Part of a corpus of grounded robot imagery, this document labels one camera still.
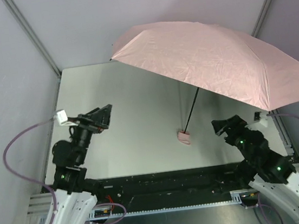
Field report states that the pink folding umbrella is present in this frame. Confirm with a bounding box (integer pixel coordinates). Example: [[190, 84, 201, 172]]
[[106, 4, 299, 155]]

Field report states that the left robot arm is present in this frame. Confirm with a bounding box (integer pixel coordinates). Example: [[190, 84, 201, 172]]
[[3, 104, 112, 224]]

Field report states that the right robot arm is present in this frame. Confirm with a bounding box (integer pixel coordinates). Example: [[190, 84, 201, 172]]
[[211, 115, 299, 224]]

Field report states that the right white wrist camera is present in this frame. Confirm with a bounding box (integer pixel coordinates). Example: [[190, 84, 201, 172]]
[[249, 111, 269, 130]]

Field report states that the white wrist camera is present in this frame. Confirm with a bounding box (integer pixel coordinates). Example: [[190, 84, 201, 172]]
[[54, 110, 69, 126], [249, 111, 269, 130]]

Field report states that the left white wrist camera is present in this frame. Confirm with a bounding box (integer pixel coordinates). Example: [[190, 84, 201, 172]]
[[54, 110, 69, 126]]

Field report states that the grey cable duct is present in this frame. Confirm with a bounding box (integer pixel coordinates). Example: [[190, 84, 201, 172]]
[[87, 191, 257, 223]]

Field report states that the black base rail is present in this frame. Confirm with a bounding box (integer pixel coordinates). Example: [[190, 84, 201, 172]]
[[40, 155, 299, 224]]

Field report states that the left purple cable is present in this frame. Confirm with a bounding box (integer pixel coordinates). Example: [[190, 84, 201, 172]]
[[0, 116, 71, 224]]

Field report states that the left aluminium corner post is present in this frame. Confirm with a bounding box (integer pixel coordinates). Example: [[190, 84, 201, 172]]
[[2, 0, 62, 78]]

